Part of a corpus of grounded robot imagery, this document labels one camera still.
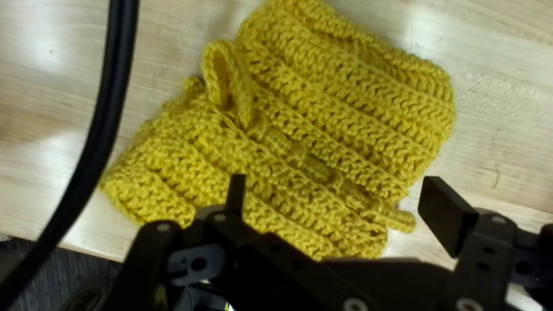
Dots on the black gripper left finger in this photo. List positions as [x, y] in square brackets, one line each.
[235, 191]

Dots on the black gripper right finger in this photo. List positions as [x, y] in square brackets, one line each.
[446, 217]

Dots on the yellow knitted cloth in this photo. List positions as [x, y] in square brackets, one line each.
[322, 114]

